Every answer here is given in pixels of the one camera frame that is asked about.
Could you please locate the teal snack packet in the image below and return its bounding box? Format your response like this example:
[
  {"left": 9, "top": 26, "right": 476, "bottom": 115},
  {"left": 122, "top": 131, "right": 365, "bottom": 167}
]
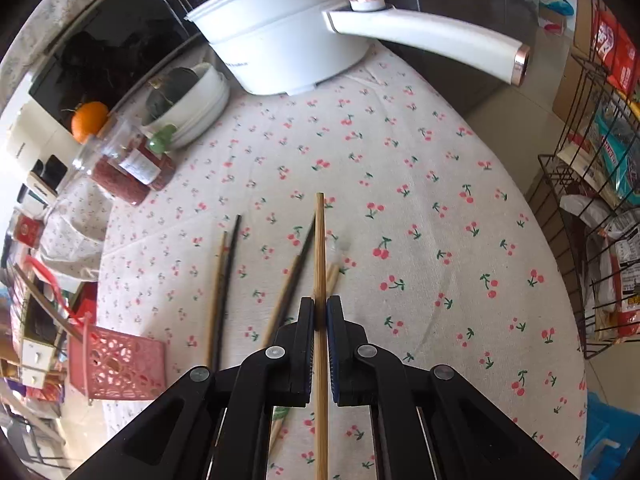
[{"left": 595, "top": 110, "right": 640, "bottom": 201}]

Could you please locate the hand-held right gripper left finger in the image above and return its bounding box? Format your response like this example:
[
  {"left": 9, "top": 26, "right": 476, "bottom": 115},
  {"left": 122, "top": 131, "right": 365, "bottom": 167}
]
[{"left": 65, "top": 296, "right": 317, "bottom": 480}]

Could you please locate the red snack packet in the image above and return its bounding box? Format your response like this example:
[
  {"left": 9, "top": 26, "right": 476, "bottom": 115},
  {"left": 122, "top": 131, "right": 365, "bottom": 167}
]
[{"left": 592, "top": 10, "right": 640, "bottom": 91}]

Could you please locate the small floral counter cloth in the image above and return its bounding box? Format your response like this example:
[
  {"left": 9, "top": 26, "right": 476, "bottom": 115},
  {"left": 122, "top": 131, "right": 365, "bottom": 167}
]
[{"left": 37, "top": 180, "right": 113, "bottom": 281}]

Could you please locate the dark chopstick with wooden end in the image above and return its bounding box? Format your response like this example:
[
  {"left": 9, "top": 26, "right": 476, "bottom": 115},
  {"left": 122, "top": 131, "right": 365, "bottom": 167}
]
[{"left": 260, "top": 214, "right": 317, "bottom": 348}]

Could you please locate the black wire rack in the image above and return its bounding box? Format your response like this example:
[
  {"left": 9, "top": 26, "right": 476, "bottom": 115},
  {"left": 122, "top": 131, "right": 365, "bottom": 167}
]
[{"left": 537, "top": 45, "right": 640, "bottom": 361}]

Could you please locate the white bowl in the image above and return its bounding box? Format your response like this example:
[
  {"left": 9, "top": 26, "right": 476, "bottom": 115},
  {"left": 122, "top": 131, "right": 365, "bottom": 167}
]
[{"left": 140, "top": 62, "right": 231, "bottom": 150}]

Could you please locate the cherry print tablecloth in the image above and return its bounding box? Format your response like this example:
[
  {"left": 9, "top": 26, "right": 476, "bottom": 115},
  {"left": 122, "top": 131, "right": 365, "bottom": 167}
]
[{"left": 95, "top": 42, "right": 588, "bottom": 480}]

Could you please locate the black chopstick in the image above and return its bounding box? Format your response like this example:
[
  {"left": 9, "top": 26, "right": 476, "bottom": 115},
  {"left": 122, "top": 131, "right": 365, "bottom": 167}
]
[{"left": 212, "top": 215, "right": 243, "bottom": 373}]

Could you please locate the red tin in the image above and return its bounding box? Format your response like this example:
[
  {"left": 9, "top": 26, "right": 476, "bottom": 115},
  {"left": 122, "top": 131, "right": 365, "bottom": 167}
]
[{"left": 12, "top": 215, "right": 43, "bottom": 246}]

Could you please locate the white plastic bag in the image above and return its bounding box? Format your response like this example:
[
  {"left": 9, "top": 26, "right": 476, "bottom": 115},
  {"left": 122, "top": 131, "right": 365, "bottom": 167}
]
[{"left": 560, "top": 192, "right": 621, "bottom": 231}]

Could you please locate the labelled jar of red berries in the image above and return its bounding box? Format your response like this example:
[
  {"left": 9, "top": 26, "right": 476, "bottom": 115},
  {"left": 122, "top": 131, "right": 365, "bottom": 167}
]
[{"left": 120, "top": 135, "right": 176, "bottom": 192}]

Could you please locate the pink perforated basket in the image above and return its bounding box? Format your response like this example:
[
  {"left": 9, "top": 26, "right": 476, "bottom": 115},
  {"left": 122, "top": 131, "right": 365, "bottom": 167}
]
[{"left": 67, "top": 322, "right": 167, "bottom": 403}]

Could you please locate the brown cardboard box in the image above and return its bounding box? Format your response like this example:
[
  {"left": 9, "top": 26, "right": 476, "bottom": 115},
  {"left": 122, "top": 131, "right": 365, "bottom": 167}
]
[{"left": 552, "top": 0, "right": 601, "bottom": 116}]

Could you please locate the orange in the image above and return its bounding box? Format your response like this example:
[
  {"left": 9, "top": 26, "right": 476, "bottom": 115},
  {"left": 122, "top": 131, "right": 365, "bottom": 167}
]
[{"left": 71, "top": 101, "right": 110, "bottom": 143}]

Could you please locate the small green cup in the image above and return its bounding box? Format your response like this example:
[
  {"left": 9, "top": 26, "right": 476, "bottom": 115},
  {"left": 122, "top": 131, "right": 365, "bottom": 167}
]
[{"left": 147, "top": 127, "right": 178, "bottom": 156}]

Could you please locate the floral cloth cover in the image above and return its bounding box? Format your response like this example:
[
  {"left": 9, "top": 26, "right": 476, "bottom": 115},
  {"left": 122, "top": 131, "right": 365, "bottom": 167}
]
[{"left": 0, "top": 0, "right": 151, "bottom": 106}]

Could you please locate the black microwave oven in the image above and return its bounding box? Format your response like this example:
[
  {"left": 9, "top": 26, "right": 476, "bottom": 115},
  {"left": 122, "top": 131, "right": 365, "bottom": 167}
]
[{"left": 27, "top": 0, "right": 201, "bottom": 126}]

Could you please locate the white air fryer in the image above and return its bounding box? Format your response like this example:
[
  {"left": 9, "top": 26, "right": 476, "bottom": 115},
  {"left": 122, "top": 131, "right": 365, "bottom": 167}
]
[{"left": 6, "top": 97, "right": 76, "bottom": 206}]

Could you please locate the green pumpkin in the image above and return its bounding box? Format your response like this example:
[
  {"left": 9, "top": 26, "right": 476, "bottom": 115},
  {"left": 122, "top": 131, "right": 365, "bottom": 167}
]
[{"left": 146, "top": 66, "right": 203, "bottom": 121}]

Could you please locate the clear glass jar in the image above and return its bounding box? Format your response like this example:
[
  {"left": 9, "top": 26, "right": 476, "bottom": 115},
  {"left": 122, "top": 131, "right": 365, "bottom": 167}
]
[{"left": 72, "top": 120, "right": 132, "bottom": 181}]

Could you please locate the blue plastic stool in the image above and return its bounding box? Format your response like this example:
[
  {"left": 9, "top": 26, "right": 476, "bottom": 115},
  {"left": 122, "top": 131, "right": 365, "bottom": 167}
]
[{"left": 582, "top": 392, "right": 636, "bottom": 471}]

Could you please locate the white electric pot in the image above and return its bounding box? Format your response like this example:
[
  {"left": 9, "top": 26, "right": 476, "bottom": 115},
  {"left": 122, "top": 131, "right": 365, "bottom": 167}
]
[{"left": 184, "top": 0, "right": 532, "bottom": 96}]

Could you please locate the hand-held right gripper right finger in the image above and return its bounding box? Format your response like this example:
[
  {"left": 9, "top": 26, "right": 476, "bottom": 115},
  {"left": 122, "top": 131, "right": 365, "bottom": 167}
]
[{"left": 325, "top": 295, "right": 578, "bottom": 480}]

